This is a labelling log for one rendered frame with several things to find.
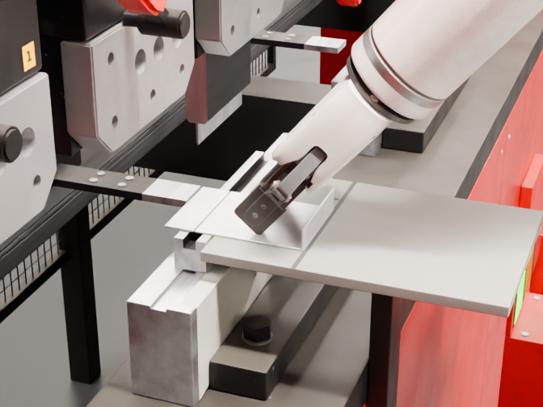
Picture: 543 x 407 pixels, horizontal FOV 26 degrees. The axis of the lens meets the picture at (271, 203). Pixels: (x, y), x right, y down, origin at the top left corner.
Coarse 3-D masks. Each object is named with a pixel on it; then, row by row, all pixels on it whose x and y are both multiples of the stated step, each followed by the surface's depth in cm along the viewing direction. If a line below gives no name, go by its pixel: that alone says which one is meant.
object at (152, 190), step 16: (64, 160) 116; (80, 160) 119; (64, 176) 112; (80, 176) 112; (96, 176) 112; (112, 176) 112; (128, 176) 112; (96, 192) 111; (112, 192) 110; (128, 192) 110; (144, 192) 109; (160, 192) 109; (176, 192) 109; (192, 192) 109
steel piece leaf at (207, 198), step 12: (204, 192) 110; (216, 192) 110; (228, 192) 110; (192, 204) 108; (204, 204) 108; (216, 204) 108; (180, 216) 105; (192, 216) 105; (204, 216) 105; (180, 228) 103; (192, 228) 103
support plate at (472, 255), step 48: (336, 192) 110; (384, 192) 110; (336, 240) 102; (384, 240) 102; (432, 240) 102; (480, 240) 102; (528, 240) 102; (384, 288) 95; (432, 288) 94; (480, 288) 94
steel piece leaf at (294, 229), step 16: (224, 208) 107; (288, 208) 107; (304, 208) 107; (320, 208) 103; (208, 224) 104; (224, 224) 104; (240, 224) 104; (272, 224) 104; (288, 224) 104; (304, 224) 104; (320, 224) 104; (240, 240) 102; (256, 240) 101; (272, 240) 101; (288, 240) 101; (304, 240) 100
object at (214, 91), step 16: (240, 48) 104; (208, 64) 97; (224, 64) 101; (240, 64) 104; (192, 80) 98; (208, 80) 98; (224, 80) 101; (240, 80) 105; (192, 96) 98; (208, 96) 98; (224, 96) 102; (240, 96) 108; (192, 112) 99; (208, 112) 99; (224, 112) 105; (208, 128) 102
